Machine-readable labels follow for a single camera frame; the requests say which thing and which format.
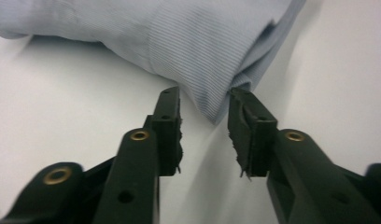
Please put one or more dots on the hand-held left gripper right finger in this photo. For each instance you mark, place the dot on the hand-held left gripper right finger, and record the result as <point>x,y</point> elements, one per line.
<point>252,140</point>

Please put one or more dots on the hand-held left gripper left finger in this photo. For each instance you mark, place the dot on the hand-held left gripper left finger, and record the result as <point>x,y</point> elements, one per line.
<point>168,140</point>

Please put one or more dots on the light blue tank top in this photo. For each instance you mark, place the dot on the light blue tank top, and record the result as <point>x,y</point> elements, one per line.
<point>179,40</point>

